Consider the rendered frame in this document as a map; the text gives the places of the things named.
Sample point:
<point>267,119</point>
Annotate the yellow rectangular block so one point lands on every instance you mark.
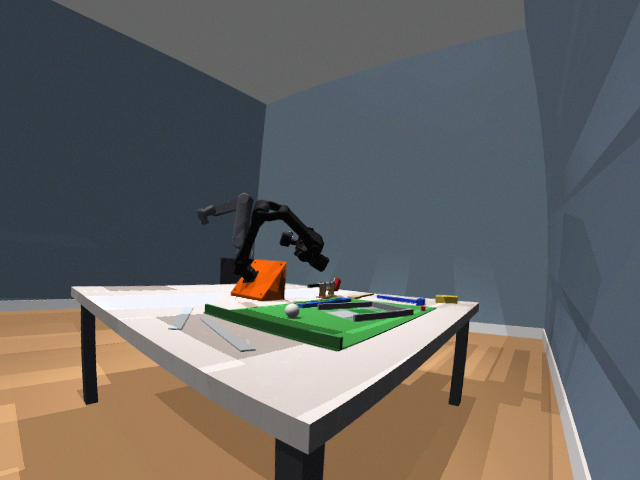
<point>446,299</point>

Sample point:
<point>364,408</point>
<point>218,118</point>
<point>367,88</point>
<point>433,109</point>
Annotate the white golf ball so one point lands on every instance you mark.
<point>292,310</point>

